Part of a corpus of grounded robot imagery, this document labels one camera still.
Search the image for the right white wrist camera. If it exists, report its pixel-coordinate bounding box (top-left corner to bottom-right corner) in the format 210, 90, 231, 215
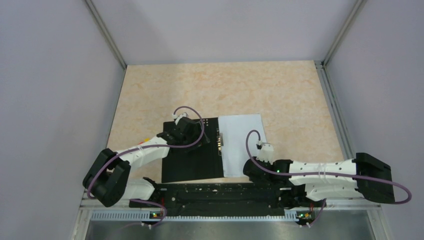
256, 141, 274, 163

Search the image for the white slotted cable duct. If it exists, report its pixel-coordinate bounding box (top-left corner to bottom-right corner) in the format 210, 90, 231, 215
90, 210, 299, 222

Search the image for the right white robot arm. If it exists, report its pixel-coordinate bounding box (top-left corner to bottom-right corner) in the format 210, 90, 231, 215
243, 152, 395, 206

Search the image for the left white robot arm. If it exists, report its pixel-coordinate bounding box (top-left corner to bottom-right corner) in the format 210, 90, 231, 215
82, 113, 209, 207

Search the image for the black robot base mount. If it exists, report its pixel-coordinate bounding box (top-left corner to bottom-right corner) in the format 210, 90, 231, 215
129, 182, 324, 217

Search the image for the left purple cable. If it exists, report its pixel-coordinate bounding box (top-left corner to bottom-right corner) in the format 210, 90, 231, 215
86, 105, 206, 200

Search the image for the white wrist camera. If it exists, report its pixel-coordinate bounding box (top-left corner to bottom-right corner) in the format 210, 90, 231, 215
172, 112, 189, 125
256, 141, 274, 163

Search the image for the white paper stack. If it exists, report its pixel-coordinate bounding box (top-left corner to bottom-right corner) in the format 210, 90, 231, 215
218, 113, 267, 178

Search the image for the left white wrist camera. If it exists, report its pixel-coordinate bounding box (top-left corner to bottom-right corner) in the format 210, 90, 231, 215
172, 112, 189, 125

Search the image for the grey black file folder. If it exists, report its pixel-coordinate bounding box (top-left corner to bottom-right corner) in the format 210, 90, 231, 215
161, 117, 245, 183

